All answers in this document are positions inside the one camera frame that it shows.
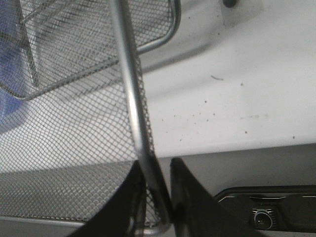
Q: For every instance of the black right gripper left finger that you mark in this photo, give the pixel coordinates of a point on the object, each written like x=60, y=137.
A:
x=124, y=214

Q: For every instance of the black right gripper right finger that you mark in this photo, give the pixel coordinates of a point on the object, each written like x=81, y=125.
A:
x=196, y=213

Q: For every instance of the silver mesh tray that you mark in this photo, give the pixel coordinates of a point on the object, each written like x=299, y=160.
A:
x=67, y=40
x=75, y=148

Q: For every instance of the black robot base with dial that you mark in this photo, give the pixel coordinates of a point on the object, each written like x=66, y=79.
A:
x=273, y=208

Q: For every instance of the blue plastic tray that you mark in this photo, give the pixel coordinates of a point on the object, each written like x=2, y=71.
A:
x=11, y=66

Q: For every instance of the silver mesh bottom tray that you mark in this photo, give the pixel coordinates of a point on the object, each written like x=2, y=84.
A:
x=67, y=40

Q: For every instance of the grey metal rack frame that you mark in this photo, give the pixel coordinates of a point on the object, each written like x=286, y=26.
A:
x=229, y=3

